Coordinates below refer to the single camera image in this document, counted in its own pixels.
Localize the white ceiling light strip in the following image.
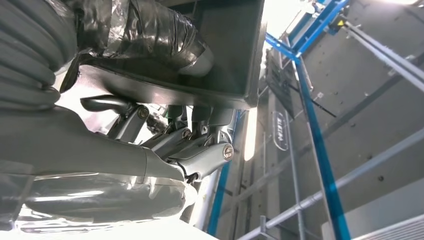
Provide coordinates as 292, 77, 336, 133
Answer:
244, 107, 258, 162

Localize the stainless steel workbench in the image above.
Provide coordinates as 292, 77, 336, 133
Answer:
236, 19, 424, 240

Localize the oval grey logo sign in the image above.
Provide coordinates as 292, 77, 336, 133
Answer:
272, 110, 290, 152

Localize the blue metal shelf rack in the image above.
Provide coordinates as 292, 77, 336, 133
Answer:
206, 0, 352, 240

